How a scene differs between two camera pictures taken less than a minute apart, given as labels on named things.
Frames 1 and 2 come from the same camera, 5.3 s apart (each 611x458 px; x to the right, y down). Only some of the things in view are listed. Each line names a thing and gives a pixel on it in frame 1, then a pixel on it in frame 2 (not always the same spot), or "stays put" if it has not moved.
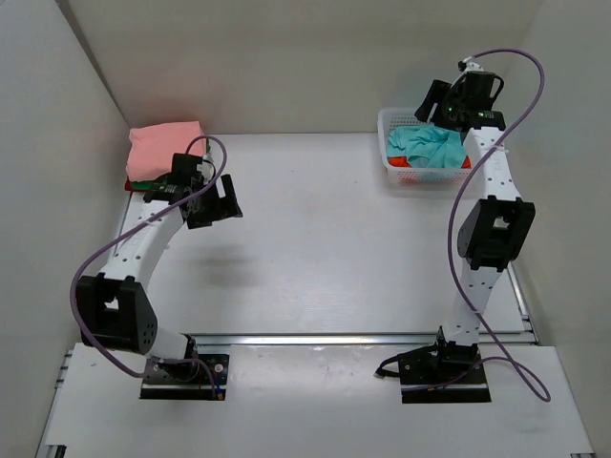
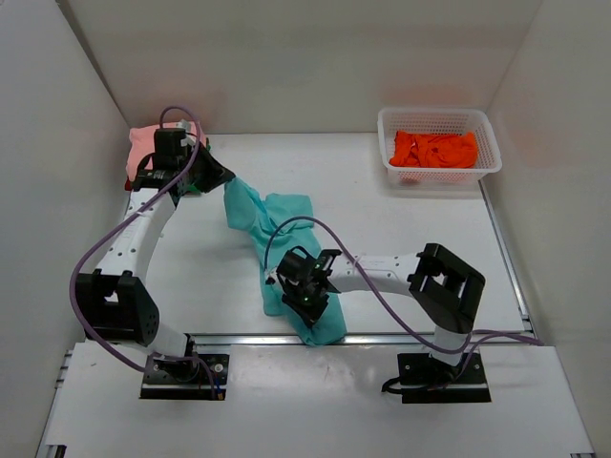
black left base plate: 187,381 stays put
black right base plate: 441,375 stays put
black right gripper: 440,102 → 296,296
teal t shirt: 428,146 → 281,222
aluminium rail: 348,340 stays put
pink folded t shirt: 151,148 stays put
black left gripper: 210,207 → 210,168
